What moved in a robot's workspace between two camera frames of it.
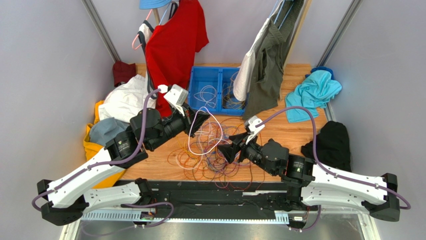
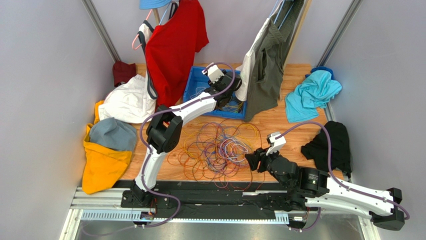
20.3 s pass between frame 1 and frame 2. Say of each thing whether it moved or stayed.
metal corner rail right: stayed
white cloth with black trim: stayed
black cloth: stayed
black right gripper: moved
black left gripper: moved
